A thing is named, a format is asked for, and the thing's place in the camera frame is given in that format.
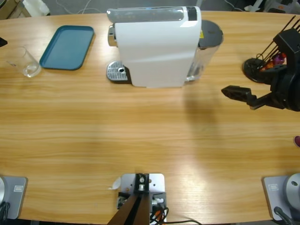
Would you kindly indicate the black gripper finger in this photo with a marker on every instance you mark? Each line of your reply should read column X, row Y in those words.
column 236, row 92
column 2, row 42

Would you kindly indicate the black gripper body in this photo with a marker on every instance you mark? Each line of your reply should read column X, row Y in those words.
column 286, row 91

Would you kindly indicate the clear drinking glass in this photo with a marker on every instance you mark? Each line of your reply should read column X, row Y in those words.
column 30, row 69

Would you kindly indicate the white capsule coffee machine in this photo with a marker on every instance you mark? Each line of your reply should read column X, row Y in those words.
column 154, row 51

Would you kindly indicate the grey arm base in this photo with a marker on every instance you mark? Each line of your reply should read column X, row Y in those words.
column 16, row 199
column 274, row 199

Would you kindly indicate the orange coffee capsule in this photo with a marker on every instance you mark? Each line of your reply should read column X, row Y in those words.
column 269, row 66

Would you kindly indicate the purple coffee capsule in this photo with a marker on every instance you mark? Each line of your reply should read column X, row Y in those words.
column 278, row 59

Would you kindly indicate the dark red coffee capsule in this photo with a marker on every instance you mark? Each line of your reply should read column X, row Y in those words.
column 297, row 141

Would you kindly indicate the black capsule rack stand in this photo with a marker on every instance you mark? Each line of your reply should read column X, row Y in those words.
column 250, row 68

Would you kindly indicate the wooden crate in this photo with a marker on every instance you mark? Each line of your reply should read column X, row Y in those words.
column 11, row 9

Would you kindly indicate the clear water tank black lid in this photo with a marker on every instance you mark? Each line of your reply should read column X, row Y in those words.
column 211, row 32

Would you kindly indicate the teal plastic tray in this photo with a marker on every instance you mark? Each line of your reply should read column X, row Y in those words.
column 68, row 47

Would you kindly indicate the grey stool with orange mark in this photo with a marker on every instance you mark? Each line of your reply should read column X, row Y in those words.
column 279, row 8

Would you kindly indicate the white tape scrap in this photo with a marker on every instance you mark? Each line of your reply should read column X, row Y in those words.
column 116, row 184

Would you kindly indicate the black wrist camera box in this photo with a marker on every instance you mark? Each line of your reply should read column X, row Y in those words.
column 288, row 42

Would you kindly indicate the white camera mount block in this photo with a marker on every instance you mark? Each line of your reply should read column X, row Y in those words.
column 155, row 185

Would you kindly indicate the dark camera post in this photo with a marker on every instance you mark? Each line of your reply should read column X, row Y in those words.
column 133, row 211

